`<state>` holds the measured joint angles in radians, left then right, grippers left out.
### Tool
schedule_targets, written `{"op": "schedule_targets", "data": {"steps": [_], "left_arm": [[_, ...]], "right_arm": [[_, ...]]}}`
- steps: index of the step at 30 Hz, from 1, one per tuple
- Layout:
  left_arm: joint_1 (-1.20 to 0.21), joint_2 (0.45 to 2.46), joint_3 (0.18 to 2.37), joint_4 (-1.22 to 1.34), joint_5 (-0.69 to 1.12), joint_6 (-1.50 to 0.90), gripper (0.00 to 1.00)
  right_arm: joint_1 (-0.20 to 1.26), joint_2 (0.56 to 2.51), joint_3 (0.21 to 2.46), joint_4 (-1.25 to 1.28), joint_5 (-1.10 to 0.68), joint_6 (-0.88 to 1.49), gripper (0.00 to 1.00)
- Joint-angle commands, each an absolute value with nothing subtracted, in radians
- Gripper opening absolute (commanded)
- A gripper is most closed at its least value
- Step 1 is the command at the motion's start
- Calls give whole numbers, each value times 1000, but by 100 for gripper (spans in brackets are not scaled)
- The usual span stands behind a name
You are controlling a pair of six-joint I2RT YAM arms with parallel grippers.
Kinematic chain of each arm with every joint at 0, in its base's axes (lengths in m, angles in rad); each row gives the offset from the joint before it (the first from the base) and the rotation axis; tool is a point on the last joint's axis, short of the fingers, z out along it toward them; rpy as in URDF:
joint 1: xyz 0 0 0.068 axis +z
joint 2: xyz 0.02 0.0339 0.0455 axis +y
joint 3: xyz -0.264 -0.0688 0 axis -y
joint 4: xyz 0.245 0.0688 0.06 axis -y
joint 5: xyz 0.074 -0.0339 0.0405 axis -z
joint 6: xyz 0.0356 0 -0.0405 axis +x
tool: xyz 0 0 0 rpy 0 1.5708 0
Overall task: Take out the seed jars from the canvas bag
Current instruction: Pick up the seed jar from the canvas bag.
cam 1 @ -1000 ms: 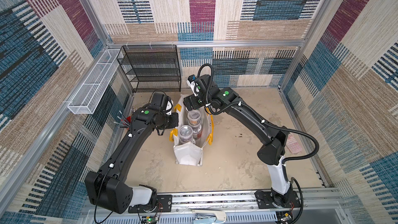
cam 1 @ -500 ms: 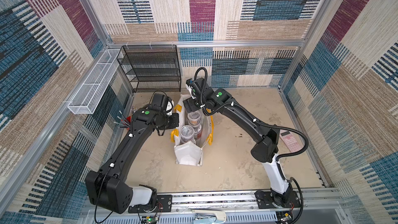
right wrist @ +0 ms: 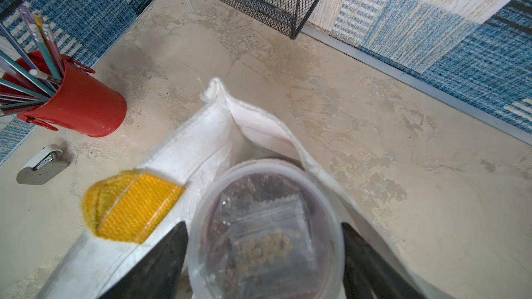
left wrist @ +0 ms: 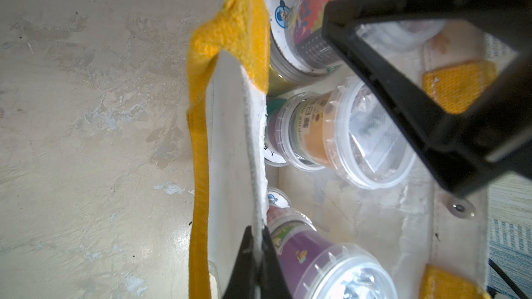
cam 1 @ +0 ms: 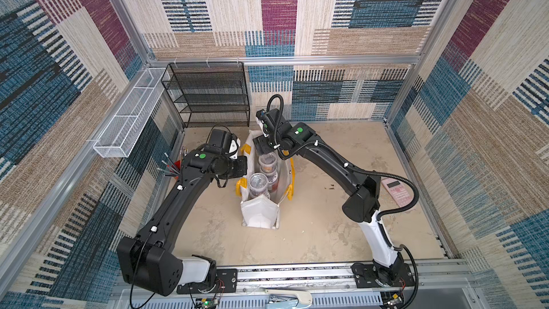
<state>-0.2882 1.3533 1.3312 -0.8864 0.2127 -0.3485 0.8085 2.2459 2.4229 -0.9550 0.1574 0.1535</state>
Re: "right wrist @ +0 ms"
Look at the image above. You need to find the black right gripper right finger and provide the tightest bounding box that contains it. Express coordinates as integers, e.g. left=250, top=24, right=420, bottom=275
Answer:
left=342, top=222, right=425, bottom=299

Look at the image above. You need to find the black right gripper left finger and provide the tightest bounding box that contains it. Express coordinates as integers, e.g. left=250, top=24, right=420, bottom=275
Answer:
left=101, top=221, right=188, bottom=298

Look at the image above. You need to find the white canvas tote bag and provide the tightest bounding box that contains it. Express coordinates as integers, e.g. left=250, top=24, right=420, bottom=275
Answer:
left=38, top=78, right=447, bottom=298

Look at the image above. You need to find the clear plastic seed jar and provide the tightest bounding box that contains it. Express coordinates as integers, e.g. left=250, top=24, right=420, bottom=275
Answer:
left=186, top=159, right=345, bottom=298

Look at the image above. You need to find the red metal pencil bucket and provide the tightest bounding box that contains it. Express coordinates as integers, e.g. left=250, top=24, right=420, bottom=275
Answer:
left=17, top=55, right=127, bottom=138

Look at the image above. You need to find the bundle of coloured pencils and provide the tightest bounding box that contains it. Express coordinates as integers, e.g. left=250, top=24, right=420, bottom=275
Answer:
left=1, top=4, right=65, bottom=116

